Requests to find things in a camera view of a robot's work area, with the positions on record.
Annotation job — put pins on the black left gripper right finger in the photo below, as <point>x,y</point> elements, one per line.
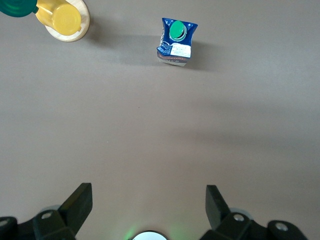
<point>220,212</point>

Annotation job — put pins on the wooden cup stand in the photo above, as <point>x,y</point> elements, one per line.
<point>85,22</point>

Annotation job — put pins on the yellow plastic cup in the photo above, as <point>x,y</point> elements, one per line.
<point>65,20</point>

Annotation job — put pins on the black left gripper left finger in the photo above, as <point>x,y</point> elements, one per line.
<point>75,210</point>

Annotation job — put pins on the dark green plastic cup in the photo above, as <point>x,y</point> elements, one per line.
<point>15,7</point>

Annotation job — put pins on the blue milk carton green cap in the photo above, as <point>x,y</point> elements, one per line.
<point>175,46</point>

